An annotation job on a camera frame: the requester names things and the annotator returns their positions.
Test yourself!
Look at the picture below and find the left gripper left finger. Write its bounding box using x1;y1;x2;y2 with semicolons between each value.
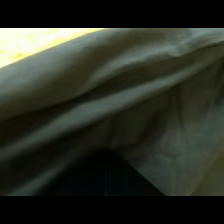
44;151;110;197

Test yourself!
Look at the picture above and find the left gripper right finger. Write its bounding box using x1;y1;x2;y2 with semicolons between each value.
108;151;166;197

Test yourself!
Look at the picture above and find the dark brown shirt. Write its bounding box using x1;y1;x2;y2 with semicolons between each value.
0;27;224;197

